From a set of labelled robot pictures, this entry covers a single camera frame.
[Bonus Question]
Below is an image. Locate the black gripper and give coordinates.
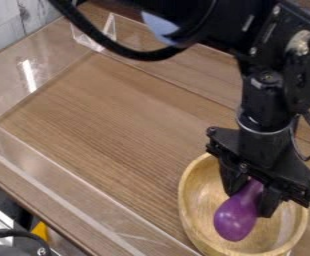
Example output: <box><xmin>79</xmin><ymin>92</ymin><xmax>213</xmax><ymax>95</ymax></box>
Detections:
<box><xmin>206</xmin><ymin>119</ymin><xmax>310</xmax><ymax>218</ymax></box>

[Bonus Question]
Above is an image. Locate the purple toy eggplant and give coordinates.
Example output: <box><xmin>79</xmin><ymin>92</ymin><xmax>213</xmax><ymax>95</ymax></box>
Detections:
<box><xmin>214</xmin><ymin>179</ymin><xmax>264</xmax><ymax>242</ymax></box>

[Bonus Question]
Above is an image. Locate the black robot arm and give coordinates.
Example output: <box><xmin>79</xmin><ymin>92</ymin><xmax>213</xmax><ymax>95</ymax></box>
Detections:
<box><xmin>50</xmin><ymin>0</ymin><xmax>310</xmax><ymax>217</ymax></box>

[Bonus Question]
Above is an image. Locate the brown wooden bowl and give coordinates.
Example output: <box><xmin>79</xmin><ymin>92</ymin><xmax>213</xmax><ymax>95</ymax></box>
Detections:
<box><xmin>178</xmin><ymin>153</ymin><xmax>309</xmax><ymax>256</ymax></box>

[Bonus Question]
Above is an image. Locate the yellow black device base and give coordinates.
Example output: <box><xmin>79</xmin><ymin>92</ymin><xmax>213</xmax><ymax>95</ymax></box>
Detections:
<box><xmin>10</xmin><ymin>219</ymin><xmax>75</xmax><ymax>256</ymax></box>

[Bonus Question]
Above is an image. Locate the clear acrylic corner bracket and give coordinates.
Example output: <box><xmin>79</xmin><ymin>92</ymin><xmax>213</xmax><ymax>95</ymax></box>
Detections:
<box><xmin>68</xmin><ymin>12</ymin><xmax>118</xmax><ymax>53</ymax></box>

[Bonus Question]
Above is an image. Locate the black cable bottom left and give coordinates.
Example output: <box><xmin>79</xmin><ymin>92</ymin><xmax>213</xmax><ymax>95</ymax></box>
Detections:
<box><xmin>0</xmin><ymin>228</ymin><xmax>52</xmax><ymax>256</ymax></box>

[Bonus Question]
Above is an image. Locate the clear acrylic barrier wall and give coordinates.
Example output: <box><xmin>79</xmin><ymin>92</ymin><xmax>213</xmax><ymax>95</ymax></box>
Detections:
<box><xmin>0</xmin><ymin>13</ymin><xmax>310</xmax><ymax>256</ymax></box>

